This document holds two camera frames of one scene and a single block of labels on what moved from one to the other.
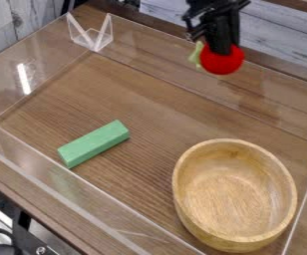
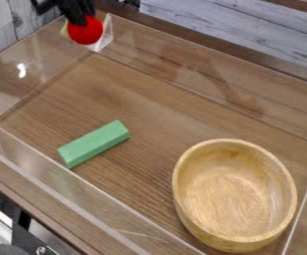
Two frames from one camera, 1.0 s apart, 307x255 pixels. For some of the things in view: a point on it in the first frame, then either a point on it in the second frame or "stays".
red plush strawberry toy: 216,63 → 89,33
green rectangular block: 95,143 stays
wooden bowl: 235,194 stays
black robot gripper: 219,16 → 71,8
